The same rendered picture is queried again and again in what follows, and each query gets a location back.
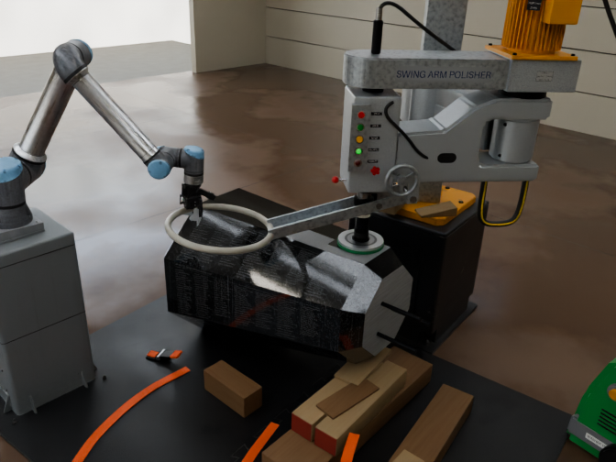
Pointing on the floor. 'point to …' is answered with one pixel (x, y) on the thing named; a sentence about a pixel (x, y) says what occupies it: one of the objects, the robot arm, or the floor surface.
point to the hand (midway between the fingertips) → (196, 221)
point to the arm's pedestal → (42, 319)
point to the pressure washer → (597, 417)
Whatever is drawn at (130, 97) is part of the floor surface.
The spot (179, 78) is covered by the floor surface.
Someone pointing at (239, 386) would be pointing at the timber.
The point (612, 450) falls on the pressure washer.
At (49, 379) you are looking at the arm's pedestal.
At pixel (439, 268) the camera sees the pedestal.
